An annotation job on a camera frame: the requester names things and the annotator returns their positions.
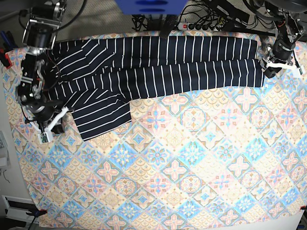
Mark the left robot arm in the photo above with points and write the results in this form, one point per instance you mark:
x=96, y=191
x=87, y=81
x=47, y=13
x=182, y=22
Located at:
x=285, y=16

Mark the white box left edge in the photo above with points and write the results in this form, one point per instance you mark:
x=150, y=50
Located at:
x=4, y=153

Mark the blue box overhead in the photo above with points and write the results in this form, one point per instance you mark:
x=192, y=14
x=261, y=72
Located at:
x=134, y=7

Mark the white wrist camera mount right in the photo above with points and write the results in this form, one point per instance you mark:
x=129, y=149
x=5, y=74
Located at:
x=45, y=134

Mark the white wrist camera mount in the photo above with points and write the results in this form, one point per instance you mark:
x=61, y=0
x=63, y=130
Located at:
x=45, y=134
x=297, y=69

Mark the black remote-like device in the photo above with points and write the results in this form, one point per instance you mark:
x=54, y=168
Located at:
x=169, y=24

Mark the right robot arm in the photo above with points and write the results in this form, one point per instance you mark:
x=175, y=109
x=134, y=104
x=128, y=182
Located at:
x=39, y=37

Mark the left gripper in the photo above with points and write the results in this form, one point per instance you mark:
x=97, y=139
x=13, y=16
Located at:
x=279, y=52

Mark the blue clamp handles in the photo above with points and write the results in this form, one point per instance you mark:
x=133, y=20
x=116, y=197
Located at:
x=9, y=42

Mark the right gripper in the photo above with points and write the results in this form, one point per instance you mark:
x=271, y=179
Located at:
x=44, y=112

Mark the red black clamp left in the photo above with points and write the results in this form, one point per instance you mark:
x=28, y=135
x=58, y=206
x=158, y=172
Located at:
x=4, y=59

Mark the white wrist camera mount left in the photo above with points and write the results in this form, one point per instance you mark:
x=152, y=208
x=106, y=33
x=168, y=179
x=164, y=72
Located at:
x=297, y=69

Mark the orange clamp bottom left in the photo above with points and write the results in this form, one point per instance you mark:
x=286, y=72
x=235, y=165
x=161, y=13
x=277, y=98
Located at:
x=36, y=213

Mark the patterned tile tablecloth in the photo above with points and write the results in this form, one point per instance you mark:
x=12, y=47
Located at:
x=200, y=159

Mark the navy white striped T-shirt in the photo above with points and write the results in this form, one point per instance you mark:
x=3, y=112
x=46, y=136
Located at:
x=98, y=78

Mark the white power strip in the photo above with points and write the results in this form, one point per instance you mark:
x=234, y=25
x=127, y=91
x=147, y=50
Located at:
x=199, y=27

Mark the white tray bottom left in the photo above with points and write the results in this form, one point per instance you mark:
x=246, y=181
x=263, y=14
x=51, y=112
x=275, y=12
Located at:
x=16, y=208

